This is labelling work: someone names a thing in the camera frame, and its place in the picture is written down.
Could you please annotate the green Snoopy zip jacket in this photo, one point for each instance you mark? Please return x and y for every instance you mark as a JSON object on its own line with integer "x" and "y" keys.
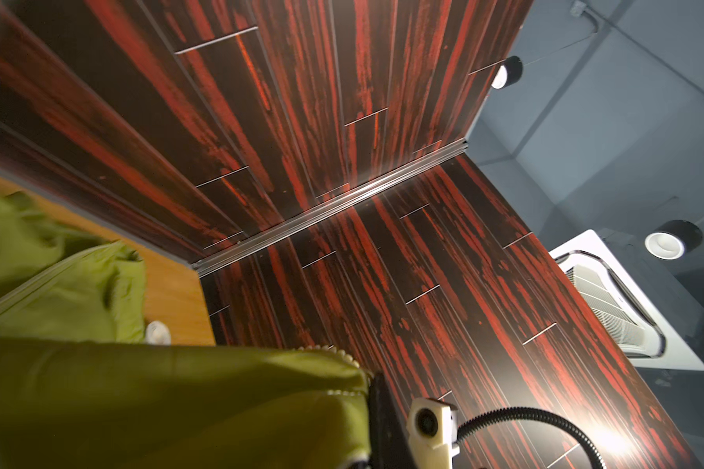
{"x": 80, "y": 387}

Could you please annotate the white sticker tape roll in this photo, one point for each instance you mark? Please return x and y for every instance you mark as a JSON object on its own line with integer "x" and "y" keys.
{"x": 157, "y": 333}

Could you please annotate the black ceiling spotlight near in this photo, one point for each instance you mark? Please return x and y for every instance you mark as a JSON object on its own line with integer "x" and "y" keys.
{"x": 674, "y": 239}

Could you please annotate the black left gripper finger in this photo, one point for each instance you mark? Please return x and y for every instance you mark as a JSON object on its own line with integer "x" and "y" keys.
{"x": 389, "y": 446}

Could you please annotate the white ceiling air conditioner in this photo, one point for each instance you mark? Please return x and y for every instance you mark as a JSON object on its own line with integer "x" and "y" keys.
{"x": 644, "y": 308}

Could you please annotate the black ceiling spotlight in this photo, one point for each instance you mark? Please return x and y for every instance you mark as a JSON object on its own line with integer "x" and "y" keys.
{"x": 509, "y": 72}
{"x": 674, "y": 239}

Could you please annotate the black ceiling spotlight far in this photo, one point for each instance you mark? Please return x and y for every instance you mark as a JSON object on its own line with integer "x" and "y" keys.
{"x": 509, "y": 72}

